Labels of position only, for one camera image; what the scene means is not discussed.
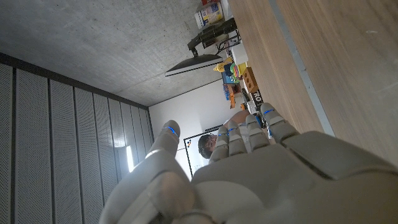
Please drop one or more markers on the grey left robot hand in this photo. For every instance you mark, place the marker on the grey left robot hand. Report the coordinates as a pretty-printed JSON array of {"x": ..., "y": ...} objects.
[{"x": 264, "y": 186}]

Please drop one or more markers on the seated person in white t-shirt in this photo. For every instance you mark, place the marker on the seated person in white t-shirt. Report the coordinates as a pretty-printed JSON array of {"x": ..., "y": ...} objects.
[{"x": 207, "y": 146}]

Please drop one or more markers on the black box with white letters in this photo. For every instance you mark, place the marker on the black box with white letters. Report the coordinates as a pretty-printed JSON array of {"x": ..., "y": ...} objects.
[{"x": 257, "y": 99}]

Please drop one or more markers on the orange crate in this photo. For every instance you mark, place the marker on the orange crate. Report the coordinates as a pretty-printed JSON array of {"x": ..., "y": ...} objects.
[{"x": 233, "y": 93}]

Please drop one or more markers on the brown block with holes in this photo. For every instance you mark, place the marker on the brown block with holes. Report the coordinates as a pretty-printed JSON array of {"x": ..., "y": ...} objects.
[{"x": 250, "y": 80}]

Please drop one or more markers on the white rectangular box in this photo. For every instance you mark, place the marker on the white rectangular box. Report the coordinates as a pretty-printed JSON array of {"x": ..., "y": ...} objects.
[{"x": 239, "y": 54}]

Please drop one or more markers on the ceiling light strip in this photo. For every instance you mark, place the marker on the ceiling light strip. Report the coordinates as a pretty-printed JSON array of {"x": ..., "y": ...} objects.
[{"x": 129, "y": 158}]

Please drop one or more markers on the black computer monitor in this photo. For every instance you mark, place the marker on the black computer monitor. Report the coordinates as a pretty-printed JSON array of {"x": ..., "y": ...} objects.
[{"x": 194, "y": 64}]

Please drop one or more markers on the black monitor stand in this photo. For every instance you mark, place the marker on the black monitor stand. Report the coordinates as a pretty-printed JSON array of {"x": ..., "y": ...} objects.
[{"x": 214, "y": 32}]

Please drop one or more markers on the yellow labelled container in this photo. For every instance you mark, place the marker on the yellow labelled container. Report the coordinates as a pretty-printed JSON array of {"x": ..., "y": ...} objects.
[{"x": 209, "y": 15}]

